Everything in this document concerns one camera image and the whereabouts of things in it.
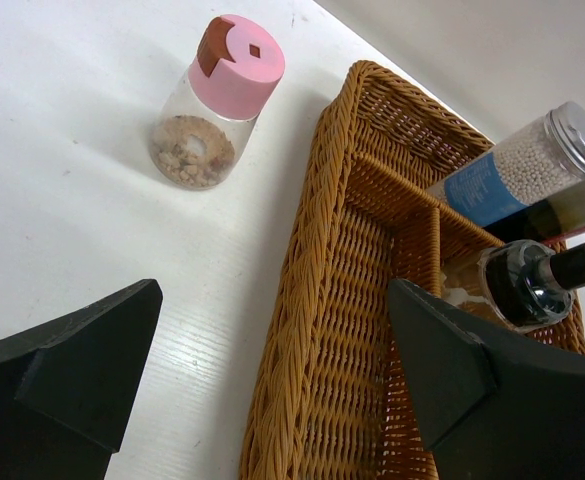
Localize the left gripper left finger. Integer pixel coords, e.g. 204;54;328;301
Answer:
0;279;163;479

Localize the black cap brown spice bottle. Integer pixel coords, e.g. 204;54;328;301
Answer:
440;240;585;334

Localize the pink lid spice jar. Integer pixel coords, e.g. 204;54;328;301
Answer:
149;14;285;190

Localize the brown wicker divided basket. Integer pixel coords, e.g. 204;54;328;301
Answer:
237;59;585;480

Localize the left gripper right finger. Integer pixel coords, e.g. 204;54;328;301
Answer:
387;279;585;479

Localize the blue label silver cap jar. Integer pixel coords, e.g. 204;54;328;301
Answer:
427;101;585;228

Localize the tall dark sauce bottle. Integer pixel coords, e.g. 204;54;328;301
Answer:
484;139;585;249

